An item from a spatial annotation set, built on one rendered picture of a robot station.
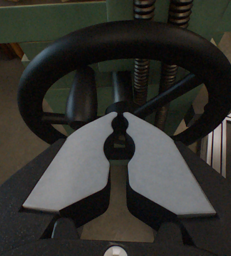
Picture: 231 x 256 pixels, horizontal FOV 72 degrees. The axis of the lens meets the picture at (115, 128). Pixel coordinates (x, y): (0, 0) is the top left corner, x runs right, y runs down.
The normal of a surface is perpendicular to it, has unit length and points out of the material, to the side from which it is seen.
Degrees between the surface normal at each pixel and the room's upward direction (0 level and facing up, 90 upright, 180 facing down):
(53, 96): 90
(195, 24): 90
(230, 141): 0
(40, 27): 90
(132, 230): 0
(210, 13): 90
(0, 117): 0
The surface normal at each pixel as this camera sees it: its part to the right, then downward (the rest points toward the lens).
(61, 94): 0.02, 0.87
